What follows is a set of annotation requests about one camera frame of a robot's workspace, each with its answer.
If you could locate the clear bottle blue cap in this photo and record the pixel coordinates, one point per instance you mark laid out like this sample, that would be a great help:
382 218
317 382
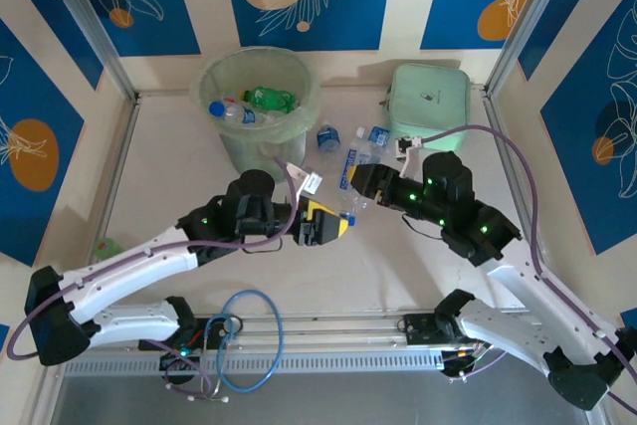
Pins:
234 114

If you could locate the green bottle yellow cap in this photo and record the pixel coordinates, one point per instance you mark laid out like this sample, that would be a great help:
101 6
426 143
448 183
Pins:
271 99

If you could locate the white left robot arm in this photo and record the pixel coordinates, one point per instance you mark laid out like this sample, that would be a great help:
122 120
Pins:
129 266

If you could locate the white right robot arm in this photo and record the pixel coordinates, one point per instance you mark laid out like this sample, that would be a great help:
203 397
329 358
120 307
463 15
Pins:
527 290

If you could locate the translucent green mesh bin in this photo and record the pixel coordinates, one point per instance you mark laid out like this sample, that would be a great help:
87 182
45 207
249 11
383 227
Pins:
259 156

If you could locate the clear bottle white cap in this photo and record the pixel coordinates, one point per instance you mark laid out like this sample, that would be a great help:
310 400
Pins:
378 138

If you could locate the clear bottle dark blue label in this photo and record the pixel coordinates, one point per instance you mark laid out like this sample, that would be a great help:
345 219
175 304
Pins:
328 139

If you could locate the mint green zip pouch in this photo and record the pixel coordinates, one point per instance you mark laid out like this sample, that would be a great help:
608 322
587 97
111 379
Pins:
428 96

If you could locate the small green round lid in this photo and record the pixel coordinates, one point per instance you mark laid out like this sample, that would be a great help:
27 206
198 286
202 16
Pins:
109 247

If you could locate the grey metal sheet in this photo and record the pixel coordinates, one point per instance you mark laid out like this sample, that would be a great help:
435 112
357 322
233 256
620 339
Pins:
348 405

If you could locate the aluminium table edge rail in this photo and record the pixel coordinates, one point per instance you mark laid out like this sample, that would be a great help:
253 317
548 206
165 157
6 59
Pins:
120 146
506 146

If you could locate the long aluminium extrusion rail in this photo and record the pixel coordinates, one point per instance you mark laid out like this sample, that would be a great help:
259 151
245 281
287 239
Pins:
323 333

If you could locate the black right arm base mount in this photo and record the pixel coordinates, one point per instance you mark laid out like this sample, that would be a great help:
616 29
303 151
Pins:
418 330

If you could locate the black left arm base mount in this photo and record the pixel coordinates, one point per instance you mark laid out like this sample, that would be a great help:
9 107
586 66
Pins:
149 345

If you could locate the aluminium frame post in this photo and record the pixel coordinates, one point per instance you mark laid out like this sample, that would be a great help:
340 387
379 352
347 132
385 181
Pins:
82 12
541 7

